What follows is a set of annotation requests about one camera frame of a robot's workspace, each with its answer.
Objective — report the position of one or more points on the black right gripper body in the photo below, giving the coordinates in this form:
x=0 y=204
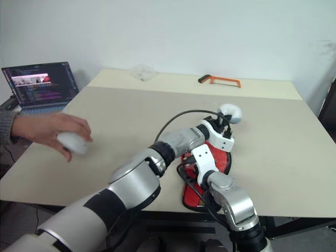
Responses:
x=190 y=168

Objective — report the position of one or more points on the white paper wad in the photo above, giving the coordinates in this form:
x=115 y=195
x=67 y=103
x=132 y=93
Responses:
x=233 y=111
x=74 y=143

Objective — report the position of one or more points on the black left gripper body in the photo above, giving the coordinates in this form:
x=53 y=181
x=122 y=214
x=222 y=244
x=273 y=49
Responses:
x=214 y=120

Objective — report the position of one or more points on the person's bare hand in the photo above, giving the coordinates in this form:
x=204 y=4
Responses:
x=39 y=126

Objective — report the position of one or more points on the grey sleeved forearm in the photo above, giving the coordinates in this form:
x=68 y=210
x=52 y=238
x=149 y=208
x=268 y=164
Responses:
x=5 y=126

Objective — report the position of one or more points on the clear plastic bag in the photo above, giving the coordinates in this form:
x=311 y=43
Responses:
x=143 y=72

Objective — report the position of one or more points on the black table frame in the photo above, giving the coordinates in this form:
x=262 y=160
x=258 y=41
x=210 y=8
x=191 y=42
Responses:
x=288 y=223

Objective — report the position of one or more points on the open laptop computer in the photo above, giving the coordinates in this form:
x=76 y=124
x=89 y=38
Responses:
x=44 y=86

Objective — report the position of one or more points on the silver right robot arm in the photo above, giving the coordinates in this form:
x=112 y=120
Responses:
x=236 y=204

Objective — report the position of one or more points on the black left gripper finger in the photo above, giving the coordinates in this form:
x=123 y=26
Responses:
x=223 y=117

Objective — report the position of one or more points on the black mesh paddle case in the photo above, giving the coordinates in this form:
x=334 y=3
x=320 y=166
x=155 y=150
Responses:
x=193 y=199

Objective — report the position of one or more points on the orange hacksaw frame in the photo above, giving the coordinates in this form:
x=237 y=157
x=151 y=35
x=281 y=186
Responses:
x=225 y=80

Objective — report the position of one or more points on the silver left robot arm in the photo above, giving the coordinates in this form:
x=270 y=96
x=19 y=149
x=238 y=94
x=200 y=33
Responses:
x=131 y=183

